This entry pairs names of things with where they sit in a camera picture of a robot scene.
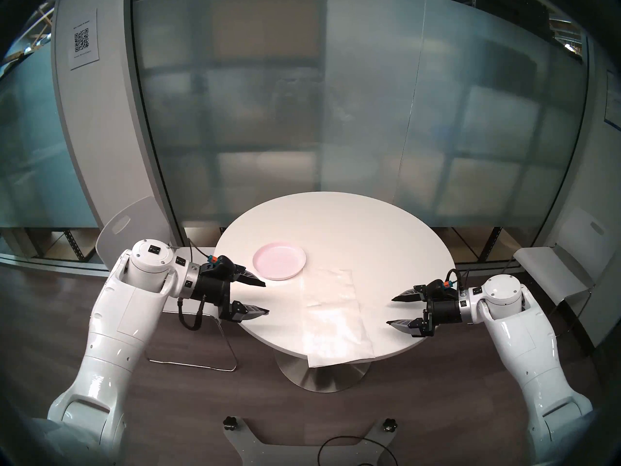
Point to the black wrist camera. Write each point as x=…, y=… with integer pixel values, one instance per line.
x=439, y=289
x=224, y=265

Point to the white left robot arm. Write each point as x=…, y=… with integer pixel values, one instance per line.
x=111, y=324

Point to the black star knob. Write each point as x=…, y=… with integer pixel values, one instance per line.
x=388, y=424
x=230, y=423

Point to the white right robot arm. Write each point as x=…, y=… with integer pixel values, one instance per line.
x=524, y=334

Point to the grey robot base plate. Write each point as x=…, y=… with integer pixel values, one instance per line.
x=247, y=445

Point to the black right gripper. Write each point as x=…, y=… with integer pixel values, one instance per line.
x=444, y=312

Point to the QR code paper sign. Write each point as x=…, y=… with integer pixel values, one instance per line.
x=83, y=40

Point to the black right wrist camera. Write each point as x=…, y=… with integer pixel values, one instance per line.
x=439, y=289

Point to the white paper napkin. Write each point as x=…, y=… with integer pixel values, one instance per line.
x=335, y=319

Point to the metal shelf rack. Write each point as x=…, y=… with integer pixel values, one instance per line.
x=491, y=244
x=72, y=246

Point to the silver table pedestal base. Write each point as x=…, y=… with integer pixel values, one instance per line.
x=320, y=375

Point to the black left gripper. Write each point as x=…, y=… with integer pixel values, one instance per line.
x=213, y=290

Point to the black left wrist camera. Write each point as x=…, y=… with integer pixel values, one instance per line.
x=224, y=265

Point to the pink round plate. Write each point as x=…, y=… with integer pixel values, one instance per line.
x=279, y=261

